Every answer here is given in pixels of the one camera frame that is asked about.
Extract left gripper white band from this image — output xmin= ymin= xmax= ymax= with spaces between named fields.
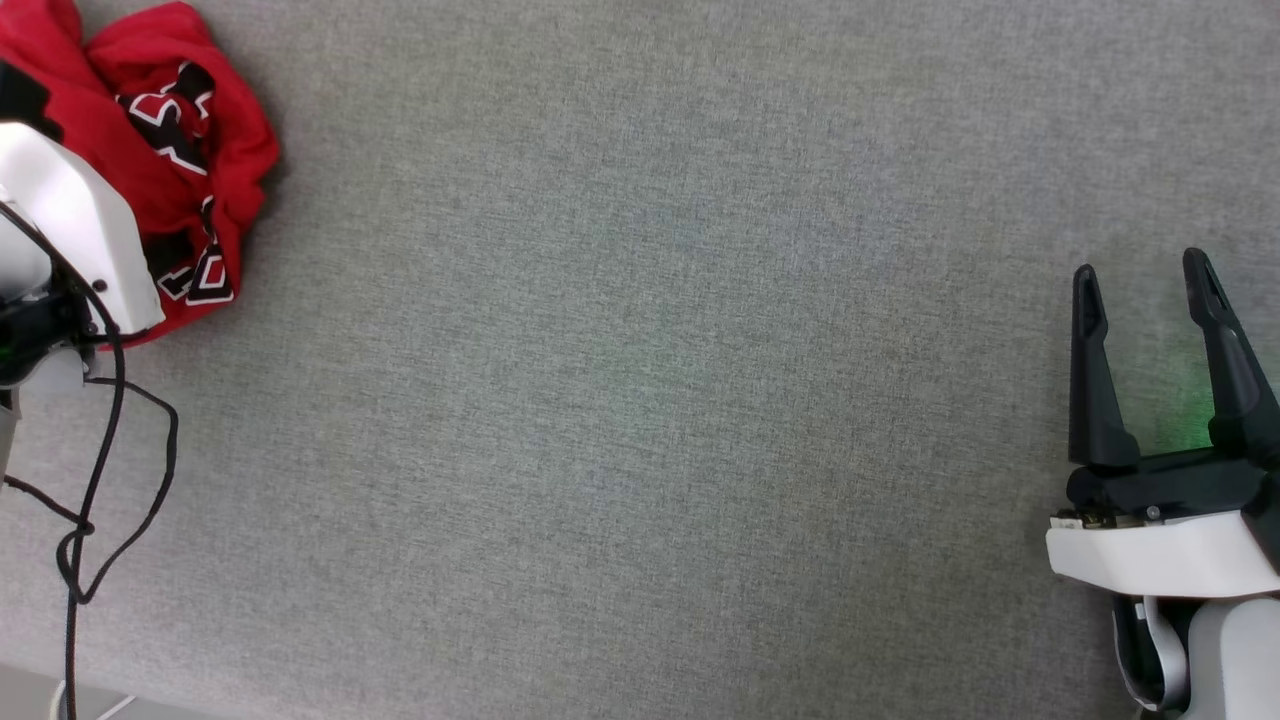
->
xmin=0 ymin=60 xmax=167 ymax=342

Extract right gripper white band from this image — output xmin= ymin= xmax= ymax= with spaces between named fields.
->
xmin=1047 ymin=248 xmax=1280 ymax=601

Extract red and white sports jersey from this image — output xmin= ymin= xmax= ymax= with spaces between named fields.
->
xmin=0 ymin=0 xmax=281 ymax=348

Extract grey fabric sofa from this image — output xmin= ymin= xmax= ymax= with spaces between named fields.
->
xmin=0 ymin=0 xmax=1280 ymax=720

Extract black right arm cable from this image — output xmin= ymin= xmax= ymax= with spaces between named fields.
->
xmin=1112 ymin=595 xmax=1167 ymax=713

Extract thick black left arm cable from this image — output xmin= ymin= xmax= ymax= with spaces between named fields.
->
xmin=0 ymin=200 xmax=127 ymax=720

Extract white floor cable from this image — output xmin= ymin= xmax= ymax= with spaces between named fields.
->
xmin=48 ymin=680 xmax=137 ymax=720

